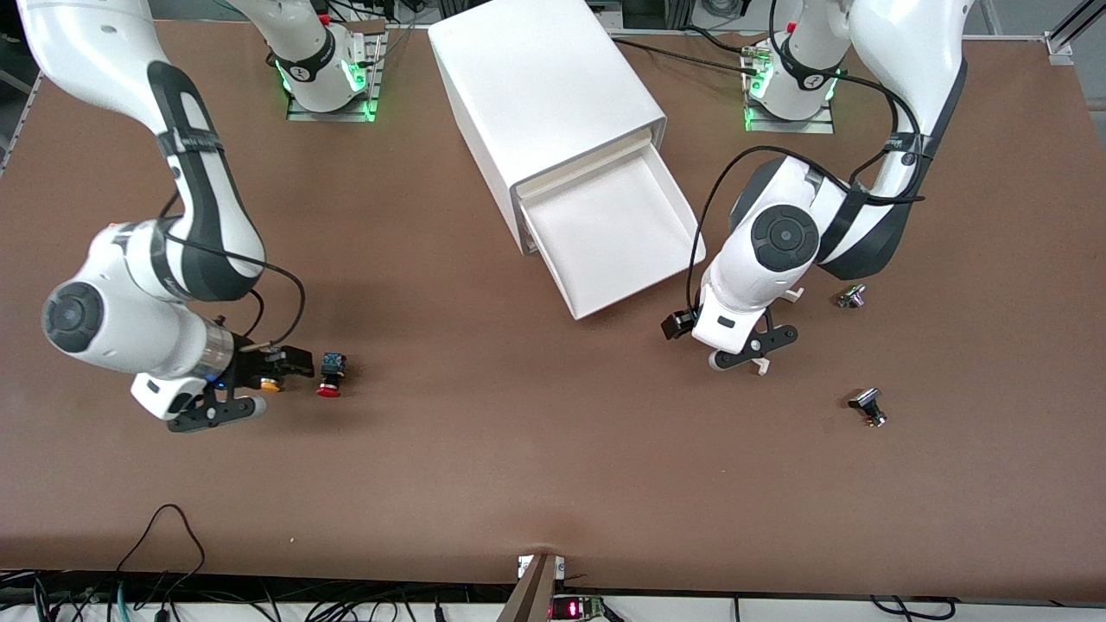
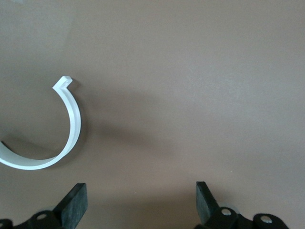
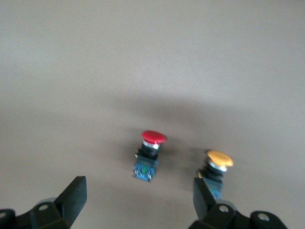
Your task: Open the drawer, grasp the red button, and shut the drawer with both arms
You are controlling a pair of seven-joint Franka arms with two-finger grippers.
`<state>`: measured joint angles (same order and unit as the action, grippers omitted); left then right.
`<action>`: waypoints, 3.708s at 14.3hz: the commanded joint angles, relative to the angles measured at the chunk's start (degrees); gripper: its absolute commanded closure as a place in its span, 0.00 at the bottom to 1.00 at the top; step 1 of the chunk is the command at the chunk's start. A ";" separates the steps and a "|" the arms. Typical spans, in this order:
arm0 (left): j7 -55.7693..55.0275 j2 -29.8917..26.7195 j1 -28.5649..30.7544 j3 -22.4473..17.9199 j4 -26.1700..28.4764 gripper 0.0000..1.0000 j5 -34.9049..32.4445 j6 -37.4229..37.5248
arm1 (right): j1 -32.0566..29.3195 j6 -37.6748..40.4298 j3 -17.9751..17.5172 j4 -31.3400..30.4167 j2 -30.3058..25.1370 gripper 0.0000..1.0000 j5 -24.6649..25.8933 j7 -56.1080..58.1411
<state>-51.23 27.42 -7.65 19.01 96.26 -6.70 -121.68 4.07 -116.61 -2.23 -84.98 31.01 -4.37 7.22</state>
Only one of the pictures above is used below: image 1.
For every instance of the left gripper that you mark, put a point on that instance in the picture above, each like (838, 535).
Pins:
(670, 327)

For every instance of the red push button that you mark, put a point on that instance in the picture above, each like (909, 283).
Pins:
(328, 390)

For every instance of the black device red display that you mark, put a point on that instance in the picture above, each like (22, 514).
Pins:
(575, 609)

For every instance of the yellow push button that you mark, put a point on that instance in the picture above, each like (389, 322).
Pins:
(270, 386)

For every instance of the brown camera stand post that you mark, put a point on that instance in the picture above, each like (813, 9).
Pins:
(529, 596)

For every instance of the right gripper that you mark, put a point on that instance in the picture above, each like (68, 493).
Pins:
(252, 366)

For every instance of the white mounting bracket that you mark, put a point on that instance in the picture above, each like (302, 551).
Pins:
(523, 566)

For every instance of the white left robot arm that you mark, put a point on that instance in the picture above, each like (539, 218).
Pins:
(778, 233)

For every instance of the white drawer cabinet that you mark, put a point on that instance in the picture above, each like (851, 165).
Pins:
(536, 78)

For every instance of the chrome metal fitting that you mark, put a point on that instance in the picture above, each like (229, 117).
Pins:
(851, 298)

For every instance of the white semicircular bracket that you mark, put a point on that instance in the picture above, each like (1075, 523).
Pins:
(761, 367)

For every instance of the aluminium frame profile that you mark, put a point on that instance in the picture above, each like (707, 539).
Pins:
(1058, 43)

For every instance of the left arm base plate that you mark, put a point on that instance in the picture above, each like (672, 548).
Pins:
(821, 128)

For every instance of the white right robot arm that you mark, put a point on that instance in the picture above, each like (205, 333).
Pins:
(112, 320)

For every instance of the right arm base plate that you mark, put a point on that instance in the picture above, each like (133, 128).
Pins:
(298, 114)

